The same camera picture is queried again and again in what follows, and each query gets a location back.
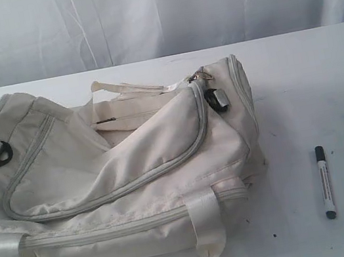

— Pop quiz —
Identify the cream white duffel bag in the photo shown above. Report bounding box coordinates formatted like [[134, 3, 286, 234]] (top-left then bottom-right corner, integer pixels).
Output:
[[0, 55, 267, 257]]

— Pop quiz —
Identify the black and white marker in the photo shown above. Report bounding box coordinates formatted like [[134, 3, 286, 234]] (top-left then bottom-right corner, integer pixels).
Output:
[[314, 146, 337, 220]]

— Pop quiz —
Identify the white backdrop curtain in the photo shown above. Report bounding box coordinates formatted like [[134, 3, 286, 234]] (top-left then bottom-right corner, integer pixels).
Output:
[[0, 0, 344, 86]]

